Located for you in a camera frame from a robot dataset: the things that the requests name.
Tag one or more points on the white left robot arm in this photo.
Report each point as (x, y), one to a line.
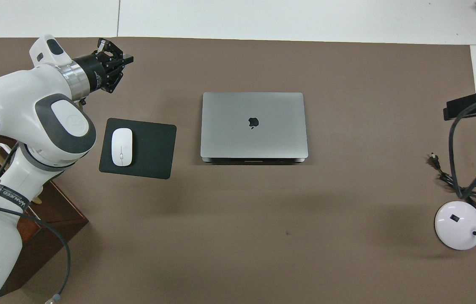
(14, 97)

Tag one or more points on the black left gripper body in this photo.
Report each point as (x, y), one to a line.
(92, 71)

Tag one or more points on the brown table mat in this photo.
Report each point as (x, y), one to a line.
(263, 232)

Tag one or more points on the white computer mouse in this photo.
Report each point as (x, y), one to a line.
(122, 147)

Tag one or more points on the silver grey laptop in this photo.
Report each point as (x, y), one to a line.
(254, 139)

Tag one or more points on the white desk lamp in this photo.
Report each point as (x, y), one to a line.
(457, 228)

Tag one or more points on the black mouse pad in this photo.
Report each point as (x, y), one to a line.
(153, 147)

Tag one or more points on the dark brown wooden box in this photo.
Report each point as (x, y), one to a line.
(60, 211)

